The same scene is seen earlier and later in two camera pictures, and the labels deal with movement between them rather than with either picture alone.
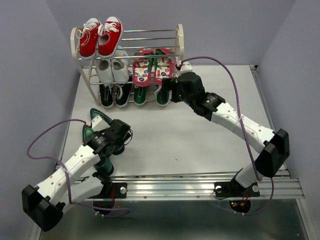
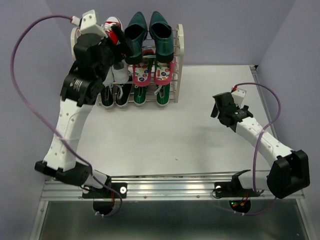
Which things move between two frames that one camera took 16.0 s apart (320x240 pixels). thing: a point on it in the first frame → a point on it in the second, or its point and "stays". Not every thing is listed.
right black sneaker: x=123 y=92 stays
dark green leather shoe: x=105 y=166 → x=162 y=33
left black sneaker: x=107 y=96 stays
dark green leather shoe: x=94 y=113 → x=136 y=31
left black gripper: x=123 y=140 → x=126 y=46
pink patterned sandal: x=165 y=60 stays
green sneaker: x=140 y=95 stays
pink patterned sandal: x=142 y=66 stays
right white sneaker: x=120 y=66 stays
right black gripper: x=167 y=84 → x=215 y=111
